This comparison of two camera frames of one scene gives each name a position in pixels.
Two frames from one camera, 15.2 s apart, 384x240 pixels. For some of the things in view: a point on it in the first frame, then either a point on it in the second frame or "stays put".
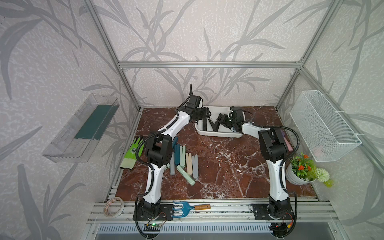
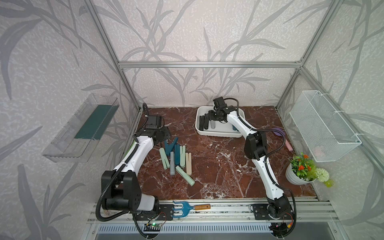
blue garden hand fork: (187, 207) stays put
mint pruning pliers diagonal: (187, 176) stays put
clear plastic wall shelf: (76, 140) stays put
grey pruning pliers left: (172, 164) stays put
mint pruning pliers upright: (182, 156) stays put
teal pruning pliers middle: (177, 149) stays put
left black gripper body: (201, 114) to (164, 133)
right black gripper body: (228, 121) to (214, 115)
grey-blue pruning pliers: (195, 167) to (212, 124)
